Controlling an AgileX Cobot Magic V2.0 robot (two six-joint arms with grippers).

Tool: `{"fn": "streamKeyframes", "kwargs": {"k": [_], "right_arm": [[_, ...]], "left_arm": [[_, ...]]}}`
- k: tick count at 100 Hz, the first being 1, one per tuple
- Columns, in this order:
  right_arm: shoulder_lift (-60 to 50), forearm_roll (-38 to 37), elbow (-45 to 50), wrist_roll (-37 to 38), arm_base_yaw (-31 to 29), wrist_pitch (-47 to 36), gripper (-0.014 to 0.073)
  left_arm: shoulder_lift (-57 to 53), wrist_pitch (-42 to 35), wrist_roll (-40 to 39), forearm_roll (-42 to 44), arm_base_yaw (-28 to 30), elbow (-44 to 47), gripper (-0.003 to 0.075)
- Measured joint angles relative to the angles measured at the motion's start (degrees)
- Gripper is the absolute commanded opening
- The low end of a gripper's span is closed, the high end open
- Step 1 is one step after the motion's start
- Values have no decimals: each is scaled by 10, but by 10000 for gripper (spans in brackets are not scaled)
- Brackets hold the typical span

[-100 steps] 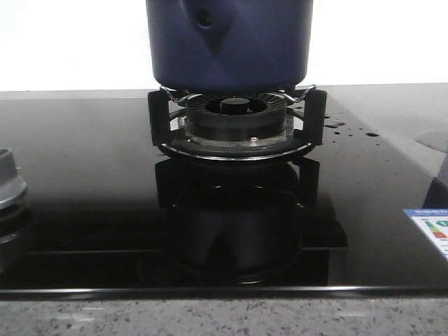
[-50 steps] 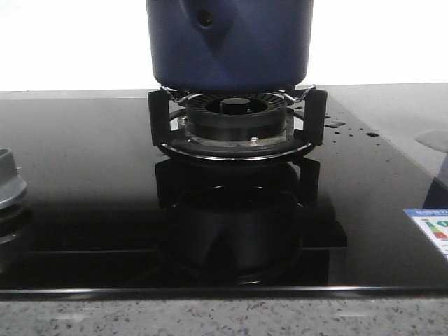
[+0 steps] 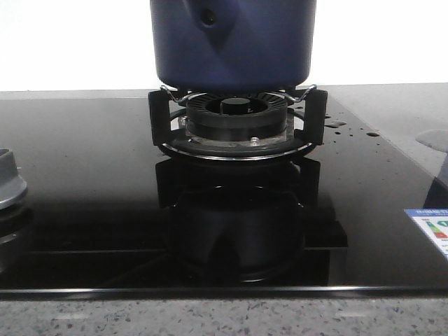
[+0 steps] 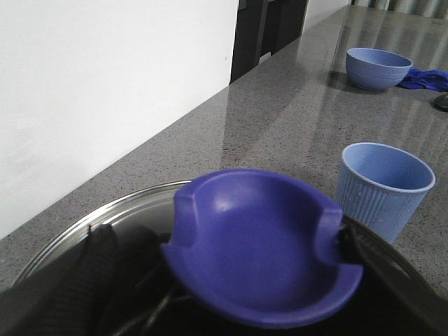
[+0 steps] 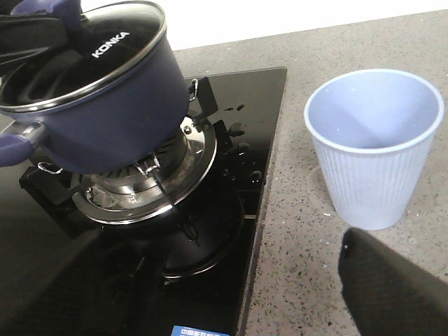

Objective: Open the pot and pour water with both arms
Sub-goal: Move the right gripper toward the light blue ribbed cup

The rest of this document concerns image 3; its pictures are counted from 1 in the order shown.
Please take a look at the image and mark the dark blue cooking pot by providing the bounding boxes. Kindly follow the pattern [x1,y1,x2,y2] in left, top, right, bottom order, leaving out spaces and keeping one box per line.
[150,0,316,93]

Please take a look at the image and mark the black pot support grate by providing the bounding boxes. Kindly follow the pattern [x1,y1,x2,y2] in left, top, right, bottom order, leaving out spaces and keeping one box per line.
[148,85,328,162]

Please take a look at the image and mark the black gas stove burner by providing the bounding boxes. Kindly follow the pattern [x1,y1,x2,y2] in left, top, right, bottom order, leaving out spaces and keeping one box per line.
[186,93,288,141]

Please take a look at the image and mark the black glass stove cooktop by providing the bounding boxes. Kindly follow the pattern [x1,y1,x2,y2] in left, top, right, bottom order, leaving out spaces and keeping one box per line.
[1,97,447,300]

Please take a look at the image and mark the silver stove control knob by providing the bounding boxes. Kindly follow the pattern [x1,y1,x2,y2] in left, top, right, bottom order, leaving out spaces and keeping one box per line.
[1,148,27,210]

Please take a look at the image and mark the energy rating label sticker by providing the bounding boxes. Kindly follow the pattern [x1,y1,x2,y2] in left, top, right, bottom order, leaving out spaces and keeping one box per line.
[400,208,447,273]

